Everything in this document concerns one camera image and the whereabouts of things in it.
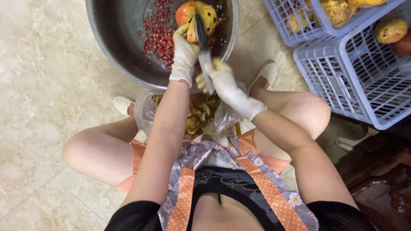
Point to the dark wooden furniture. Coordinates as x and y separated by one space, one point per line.
379 186

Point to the white perforated shoe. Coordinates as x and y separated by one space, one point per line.
122 104
269 71

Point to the large lavender plastic basket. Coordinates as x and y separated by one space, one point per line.
356 83

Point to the person's leg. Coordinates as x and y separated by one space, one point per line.
99 154
298 109

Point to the person's right leg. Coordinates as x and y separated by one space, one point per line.
298 109

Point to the clear plastic bag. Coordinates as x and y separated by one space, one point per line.
144 109

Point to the person's left fingers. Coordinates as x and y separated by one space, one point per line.
180 31

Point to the yellow plastic piece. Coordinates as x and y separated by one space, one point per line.
238 129

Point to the cut yellow-red pomegranate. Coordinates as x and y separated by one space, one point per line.
184 12

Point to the red whole pomegranate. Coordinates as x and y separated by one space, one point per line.
404 45

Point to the large metal basin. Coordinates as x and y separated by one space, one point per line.
118 35

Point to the person's right hand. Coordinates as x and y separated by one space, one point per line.
231 91

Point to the white plastic object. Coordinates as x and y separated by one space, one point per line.
345 143

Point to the person's right fingers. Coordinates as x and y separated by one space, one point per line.
201 82

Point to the black shirt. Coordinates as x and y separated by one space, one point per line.
135 218

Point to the lavender plastic basket with peels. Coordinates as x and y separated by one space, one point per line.
324 27

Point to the pile of red pomegranate seeds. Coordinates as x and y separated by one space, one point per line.
159 35

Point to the kitchen knife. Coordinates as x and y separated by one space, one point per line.
203 41

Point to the yellow whole pomegranate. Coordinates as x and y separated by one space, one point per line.
390 30

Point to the heap of pomegranate peels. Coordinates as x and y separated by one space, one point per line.
199 118

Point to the person's left leg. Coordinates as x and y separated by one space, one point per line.
99 154

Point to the person's left hand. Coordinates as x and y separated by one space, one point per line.
183 57

